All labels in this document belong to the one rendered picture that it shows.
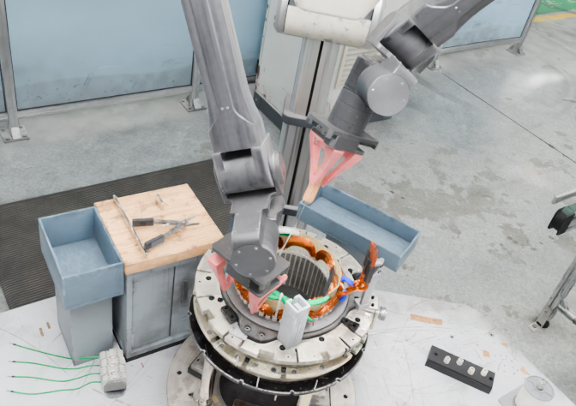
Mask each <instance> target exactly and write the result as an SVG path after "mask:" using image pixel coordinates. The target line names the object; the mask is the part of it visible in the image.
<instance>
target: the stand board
mask: <svg viewBox="0 0 576 406"><path fill-rule="evenodd" d="M156 194H159V196H160V197H161V199H162V201H164V209H163V210H161V209H160V207H159V205H158V204H157V202H156ZM117 199H118V201H119V203H120V205H121V206H122V208H123V210H124V212H125V214H126V215H127V217H128V219H129V221H130V223H131V224H132V218H153V219H164V220H179V221H182V220H184V219H186V218H191V217H194V216H195V218H193V219H191V220H189V221H188V222H189V224H190V223H200V224H198V225H192V226H187V227H186V226H185V227H182V228H181V231H182V236H181V238H178V237H177V234H176V233H174V234H173V235H171V236H169V237H168V238H166V239H165V242H162V243H160V244H159V245H157V246H155V247H153V248H150V249H148V250H146V251H147V259H144V257H143V255H142V254H141V251H140V249H139V248H138V246H137V244H136V243H135V240H134V238H133V236H132V235H131V234H130V232H129V229H128V227H127V225H126V223H124V221H123V218H122V216H121V214H120V213H119V211H118V209H117V207H116V205H115V204H114V202H113V199H112V200H105V201H100V202H96V203H94V206H96V208H97V210H98V212H99V215H100V217H101V218H102V220H103V222H104V224H105V227H106V228H107V230H108V232H109V234H110V236H111V239H112V240H113V242H114V244H115V246H116V248H117V251H118V252H119V254H120V256H121V258H122V260H123V263H124V265H123V270H124V272H125V274H126V275H129V274H133V273H137V272H142V271H145V270H148V269H152V268H154V267H158V266H163V265H167V264H170V263H173V262H177V261H180V260H186V259H188V258H192V257H195V256H198V255H202V254H205V253H206V252H207V250H208V249H210V247H211V246H212V244H213V243H214V242H216V241H217V240H219V239H221V238H222V237H224V236H223V235H222V233H221V232H220V231H219V229H218V227H217V226H216V224H215V223H214V221H213V220H212V219H211V218H210V216H209V215H208V213H207V211H206V210H205V208H204V207H203V206H202V204H201V203H200V201H199V200H198V199H197V197H196V196H195V194H194V193H193V191H192V190H191V188H190V187H189V185H188V184H187V183H186V184H182V185H178V186H174V187H169V188H162V189H158V190H154V191H149V192H145V193H141V194H133V195H129V196H125V197H121V198H117ZM133 228H134V230H135V232H136V234H137V235H138V237H139V239H140V240H141V243H142V245H143V247H144V242H146V241H148V240H150V239H152V238H154V237H156V236H159V235H161V234H164V233H166V232H167V231H169V230H171V229H172V228H173V225H164V226H161V224H153V226H142V227H133Z"/></svg>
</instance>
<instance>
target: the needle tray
mask: <svg viewBox="0 0 576 406"><path fill-rule="evenodd" d="M303 207H304V208H303ZM302 209H303V212H302V214H301V216H300V213H301V211H302ZM299 216H300V218H299ZM296 218H297V219H298V218H299V220H301V221H302V222H304V223H306V224H308V225H310V226H312V227H313V228H315V229H317V230H319V231H321V232H322V233H324V234H326V239H328V240H329V241H331V242H333V243H335V244H337V245H338V246H340V247H341V248H343V249H344V250H345V251H346V252H347V253H348V255H351V256H352V257H353V258H354V259H355V260H356V261H357V263H358V264H359V265H360V266H361V267H362V268H363V262H364V259H365V256H366V253H367V251H368V249H369V248H370V244H371V243H372V242H374V243H375V244H377V245H376V247H375V250H376V251H378V252H377V254H378V255H377V254H376V255H377V258H378V259H379V258H383V259H384V262H383V265H384V266H385V267H387V268H388V269H390V270H392V271H394V272H396V271H397V270H398V269H399V268H400V267H401V265H402V264H403V263H404V261H405V260H406V258H407V257H408V256H409V254H410V253H411V251H412V250H413V249H414V247H415V246H416V245H417V241H418V239H419V236H420V235H421V232H422V231H421V230H418V229H416V228H414V227H412V226H410V225H409V224H406V223H404V222H402V221H400V220H398V219H396V218H395V217H393V216H391V215H389V214H387V213H385V212H383V211H381V210H379V209H377V208H375V207H373V206H371V205H369V204H367V203H365V202H363V201H361V200H359V199H357V198H356V197H354V196H352V195H350V194H348V193H346V192H344V191H342V190H340V189H338V188H336V187H334V186H332V185H330V184H328V185H327V186H326V187H324V188H323V187H322V186H320V187H319V189H318V191H317V193H316V196H315V198H314V200H313V202H312V203H308V205H305V206H304V200H302V201H300V202H299V205H298V209H297V215H296ZM371 241H372V242H371ZM371 246H372V244H371ZM377 249H378V250H377Z"/></svg>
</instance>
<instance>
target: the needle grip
mask: <svg viewBox="0 0 576 406"><path fill-rule="evenodd" d="M323 179H324V177H323V178H322V179H321V180H320V181H319V182H318V183H317V184H316V185H315V186H314V185H313V184H312V183H309V185H308V187H307V189H306V191H305V193H304V195H303V200H305V201H306V202H308V203H312V202H313V200H314V198H315V196H316V193H317V191H318V189H319V187H320V185H321V183H322V181H323Z"/></svg>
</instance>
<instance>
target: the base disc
mask: <svg viewBox="0 0 576 406"><path fill-rule="evenodd" d="M199 354H200V351H199V350H198V349H197V347H196V345H195V342H194V340H193V338H192V336H191V335H190V336H189V337H188V338H187V339H186V340H185V341H184V342H183V343H182V345H181V346H180V348H179V349H178V350H177V353H176V354H175V355H174V357H173V360H172V362H171V365H170V368H169V372H168V376H167V383H166V397H167V403H168V406H197V405H196V402H195V400H194V397H193V394H194V392H195V390H196V389H199V388H201V380H200V379H198V378H196V377H195V376H193V375H192V374H190V373H188V367H189V365H190V364H191V363H192V362H193V360H194V359H195V358H196V357H197V356H198V355H199ZM220 376H221V373H219V372H218V371H217V373H216V376H215V381H214V388H213V396H216V398H218V400H219V401H218V402H216V403H214V406H226V404H225V402H224V400H223V398H222V396H221V393H220V388H219V380H220ZM330 389H331V406H356V392H355V387H354V384H353V380H352V377H351V374H349V375H348V376H347V377H346V378H345V379H343V380H342V381H340V382H338V381H337V384H336V385H334V386H332V387H330Z"/></svg>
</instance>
